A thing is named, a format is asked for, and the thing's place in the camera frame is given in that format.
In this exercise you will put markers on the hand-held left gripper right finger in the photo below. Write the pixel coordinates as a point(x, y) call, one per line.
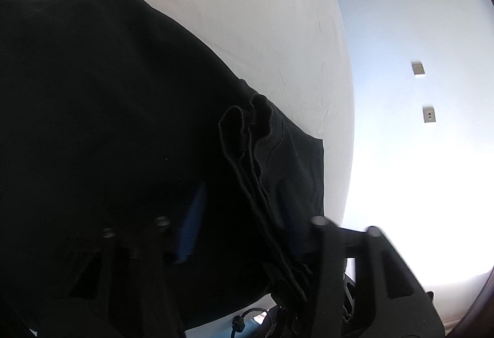
point(328, 245)

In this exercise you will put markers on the wall switch plate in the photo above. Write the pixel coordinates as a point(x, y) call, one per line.
point(417, 68)
point(428, 114)

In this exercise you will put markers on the black pants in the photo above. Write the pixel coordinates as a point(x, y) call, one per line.
point(115, 110)

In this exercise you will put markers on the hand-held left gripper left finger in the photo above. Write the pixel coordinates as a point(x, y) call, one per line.
point(191, 224)

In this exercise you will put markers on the bed with white sheet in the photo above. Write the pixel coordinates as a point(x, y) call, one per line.
point(251, 13)

